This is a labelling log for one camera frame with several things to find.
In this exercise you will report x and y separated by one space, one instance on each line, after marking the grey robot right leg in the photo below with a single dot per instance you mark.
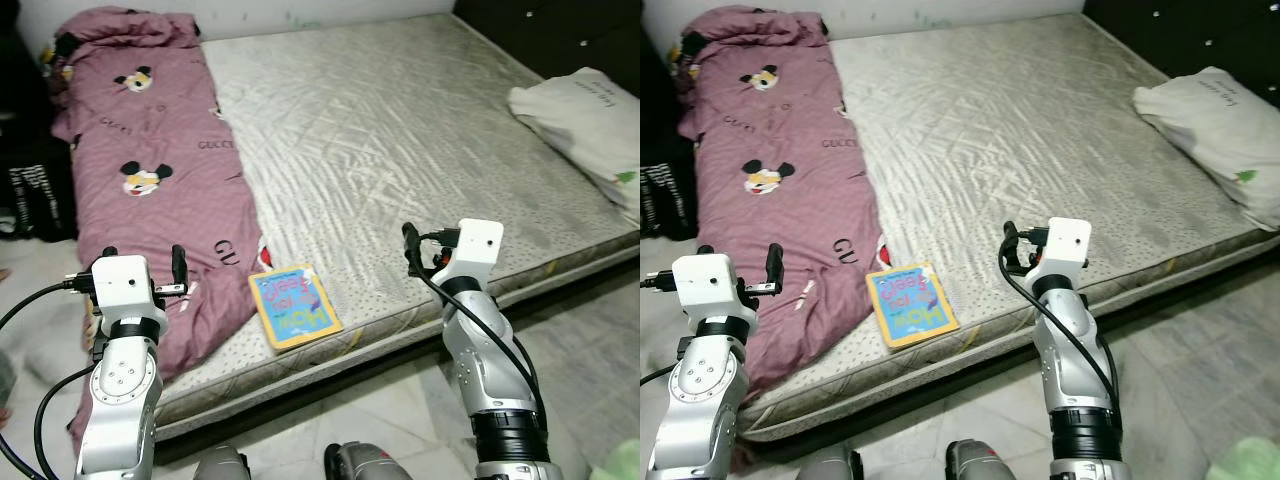
368 462
978 462

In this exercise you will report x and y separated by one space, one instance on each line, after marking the white pillow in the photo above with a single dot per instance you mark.
1220 130
590 130

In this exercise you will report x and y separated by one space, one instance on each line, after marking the black furniture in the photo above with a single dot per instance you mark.
655 100
20 70

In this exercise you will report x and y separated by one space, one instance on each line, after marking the black tufted headboard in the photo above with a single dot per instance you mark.
1190 35
560 35

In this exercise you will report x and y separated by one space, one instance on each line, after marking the beige quilted mattress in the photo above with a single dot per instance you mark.
400 150
1000 150

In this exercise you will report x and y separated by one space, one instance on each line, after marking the colourful children's book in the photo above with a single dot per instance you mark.
912 306
295 308

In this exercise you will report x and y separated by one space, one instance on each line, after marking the grey robot leg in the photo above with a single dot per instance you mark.
368 462
222 465
978 462
830 465

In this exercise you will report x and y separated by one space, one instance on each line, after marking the purple cartoon mouse quilt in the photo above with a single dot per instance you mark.
150 130
780 130

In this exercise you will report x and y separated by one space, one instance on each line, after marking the grey robot left leg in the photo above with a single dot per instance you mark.
830 465
222 465

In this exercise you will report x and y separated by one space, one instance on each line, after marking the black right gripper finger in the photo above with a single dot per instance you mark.
411 250
1010 248

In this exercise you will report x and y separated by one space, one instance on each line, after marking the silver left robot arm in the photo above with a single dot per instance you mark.
700 410
120 410

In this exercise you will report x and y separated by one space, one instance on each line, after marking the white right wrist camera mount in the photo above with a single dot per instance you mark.
1063 248
475 250

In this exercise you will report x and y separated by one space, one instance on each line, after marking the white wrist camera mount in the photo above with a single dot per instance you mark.
1063 248
475 250
125 290
710 288

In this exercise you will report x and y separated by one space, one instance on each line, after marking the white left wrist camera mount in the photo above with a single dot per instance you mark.
125 290
710 288

